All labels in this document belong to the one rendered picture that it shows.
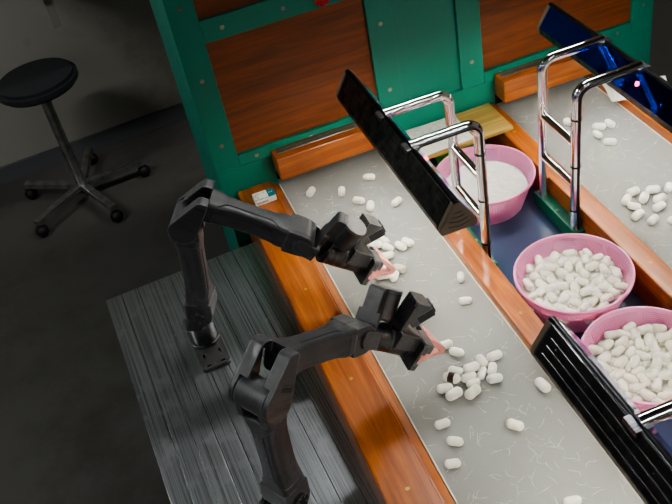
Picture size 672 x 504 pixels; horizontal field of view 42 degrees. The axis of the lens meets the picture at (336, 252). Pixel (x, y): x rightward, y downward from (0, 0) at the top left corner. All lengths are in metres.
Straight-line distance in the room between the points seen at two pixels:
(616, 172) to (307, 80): 0.84
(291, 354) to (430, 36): 1.25
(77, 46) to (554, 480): 3.11
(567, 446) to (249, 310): 0.88
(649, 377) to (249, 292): 1.00
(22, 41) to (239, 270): 2.11
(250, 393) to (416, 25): 1.28
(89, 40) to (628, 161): 2.60
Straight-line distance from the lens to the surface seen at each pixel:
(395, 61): 2.44
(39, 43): 4.19
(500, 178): 2.40
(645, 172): 2.40
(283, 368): 1.45
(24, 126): 4.34
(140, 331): 2.28
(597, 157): 2.45
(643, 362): 1.92
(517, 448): 1.76
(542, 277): 2.09
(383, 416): 1.80
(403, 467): 1.72
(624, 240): 2.15
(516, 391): 1.85
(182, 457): 1.97
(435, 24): 2.46
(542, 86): 2.16
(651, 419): 1.34
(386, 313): 1.69
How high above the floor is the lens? 2.16
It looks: 40 degrees down
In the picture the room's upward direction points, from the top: 12 degrees counter-clockwise
